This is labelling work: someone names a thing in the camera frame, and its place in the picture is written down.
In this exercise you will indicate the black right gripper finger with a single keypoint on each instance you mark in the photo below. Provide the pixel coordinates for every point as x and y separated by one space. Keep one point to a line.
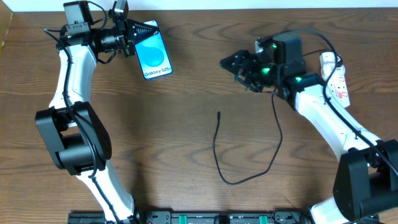
249 85
234 62

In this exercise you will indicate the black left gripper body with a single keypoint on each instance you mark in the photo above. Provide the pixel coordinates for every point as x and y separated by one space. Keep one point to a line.
125 38

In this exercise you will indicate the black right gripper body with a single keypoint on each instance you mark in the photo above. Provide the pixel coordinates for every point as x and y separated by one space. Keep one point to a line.
252 69

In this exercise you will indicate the blue samsung galaxy phone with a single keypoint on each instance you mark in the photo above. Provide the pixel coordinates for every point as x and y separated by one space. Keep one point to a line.
153 57

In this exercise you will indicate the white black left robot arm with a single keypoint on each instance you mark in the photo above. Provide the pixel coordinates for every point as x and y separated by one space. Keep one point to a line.
74 136

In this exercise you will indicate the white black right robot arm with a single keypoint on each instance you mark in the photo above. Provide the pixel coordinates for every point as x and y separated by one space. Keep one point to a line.
366 180

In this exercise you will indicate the white power strip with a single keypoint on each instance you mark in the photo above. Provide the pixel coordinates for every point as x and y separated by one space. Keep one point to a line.
338 89

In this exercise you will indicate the white usb wall charger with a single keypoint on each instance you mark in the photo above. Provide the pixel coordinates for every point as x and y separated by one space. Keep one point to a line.
327 62

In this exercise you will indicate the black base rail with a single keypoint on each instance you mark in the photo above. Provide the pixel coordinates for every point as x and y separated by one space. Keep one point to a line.
168 217

